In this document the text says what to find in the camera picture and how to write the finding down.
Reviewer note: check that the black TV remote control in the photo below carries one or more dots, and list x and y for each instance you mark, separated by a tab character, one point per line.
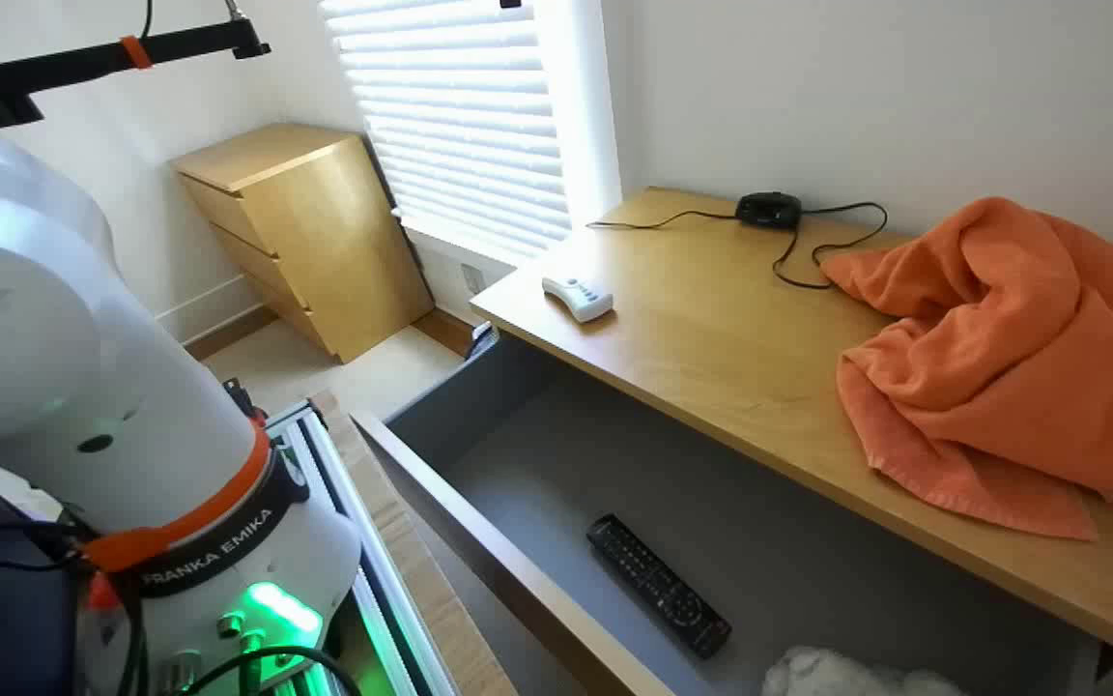
658	586

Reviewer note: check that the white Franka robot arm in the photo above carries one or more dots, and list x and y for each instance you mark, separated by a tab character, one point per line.
67	360

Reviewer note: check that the grey open drawer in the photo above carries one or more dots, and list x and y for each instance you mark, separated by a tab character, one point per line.
542	448

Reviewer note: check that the wooden chest with light top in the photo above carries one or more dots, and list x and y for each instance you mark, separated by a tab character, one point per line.
712	333

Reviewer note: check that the small wooden drawer cabinet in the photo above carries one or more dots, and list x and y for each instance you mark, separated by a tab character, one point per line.
325	244

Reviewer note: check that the white window blind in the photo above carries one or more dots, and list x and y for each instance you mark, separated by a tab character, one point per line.
466	130

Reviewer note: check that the black puck device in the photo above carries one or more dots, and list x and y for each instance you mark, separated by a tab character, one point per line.
765	210

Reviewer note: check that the white crumpled cloth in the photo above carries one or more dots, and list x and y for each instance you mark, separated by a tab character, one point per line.
839	672

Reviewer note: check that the orange towel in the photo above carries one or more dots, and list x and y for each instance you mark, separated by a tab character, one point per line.
1022	360

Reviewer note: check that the aluminium frame rail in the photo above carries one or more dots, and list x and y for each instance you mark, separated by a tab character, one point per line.
365	541

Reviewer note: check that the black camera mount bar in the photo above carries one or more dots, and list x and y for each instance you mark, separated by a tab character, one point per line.
92	58

